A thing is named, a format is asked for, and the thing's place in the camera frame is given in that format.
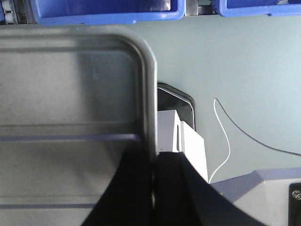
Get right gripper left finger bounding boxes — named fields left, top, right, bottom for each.
left=82, top=151, right=152, bottom=226

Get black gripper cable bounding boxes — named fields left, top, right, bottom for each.
left=215, top=98, right=301, bottom=156

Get white box on floor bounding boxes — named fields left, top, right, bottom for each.
left=156, top=110, right=209, bottom=182

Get blue bin below centre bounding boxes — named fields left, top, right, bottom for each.
left=31, top=0, right=186, bottom=26

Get left white roller rail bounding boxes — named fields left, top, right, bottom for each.
left=1, top=0, right=18, bottom=24

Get silver metal tray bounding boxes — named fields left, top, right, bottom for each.
left=0, top=24, right=157, bottom=226

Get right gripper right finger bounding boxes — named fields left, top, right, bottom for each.
left=154, top=152, right=263, bottom=226

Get blue bin lower right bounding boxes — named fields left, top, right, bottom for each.
left=212, top=0, right=301, bottom=17

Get thin white wire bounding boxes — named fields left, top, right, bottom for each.
left=208, top=98, right=231, bottom=184

